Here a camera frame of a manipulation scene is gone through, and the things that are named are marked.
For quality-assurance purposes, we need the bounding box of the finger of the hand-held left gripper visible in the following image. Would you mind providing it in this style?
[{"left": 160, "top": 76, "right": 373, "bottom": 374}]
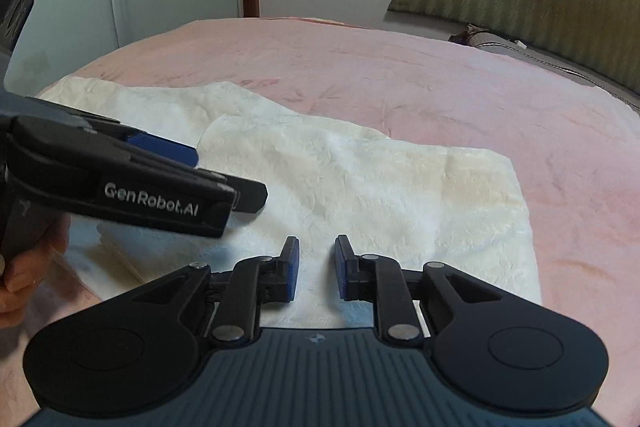
[
  {"left": 125, "top": 132, "right": 199, "bottom": 168},
  {"left": 195, "top": 167, "right": 269, "bottom": 215}
]

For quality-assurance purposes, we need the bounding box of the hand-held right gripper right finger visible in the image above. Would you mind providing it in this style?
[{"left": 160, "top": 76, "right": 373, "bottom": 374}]
[{"left": 334, "top": 234, "right": 507, "bottom": 348}]

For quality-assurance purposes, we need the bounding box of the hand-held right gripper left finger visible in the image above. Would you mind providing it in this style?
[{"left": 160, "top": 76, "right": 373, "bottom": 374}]
[{"left": 129, "top": 236, "right": 302, "bottom": 348}]

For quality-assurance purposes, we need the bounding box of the cream white towel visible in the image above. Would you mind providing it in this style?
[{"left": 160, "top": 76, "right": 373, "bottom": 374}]
[{"left": 37, "top": 76, "right": 544, "bottom": 331}]

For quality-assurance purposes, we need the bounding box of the person's left hand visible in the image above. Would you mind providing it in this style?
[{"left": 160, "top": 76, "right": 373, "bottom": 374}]
[{"left": 0, "top": 214, "right": 71, "bottom": 334}]

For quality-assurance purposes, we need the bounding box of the pink blanket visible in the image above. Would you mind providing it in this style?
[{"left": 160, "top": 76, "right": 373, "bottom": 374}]
[{"left": 0, "top": 17, "right": 640, "bottom": 427}]

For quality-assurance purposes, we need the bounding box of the grey striped pillow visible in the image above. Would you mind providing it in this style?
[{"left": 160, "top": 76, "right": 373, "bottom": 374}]
[{"left": 447, "top": 23, "right": 640, "bottom": 110}]

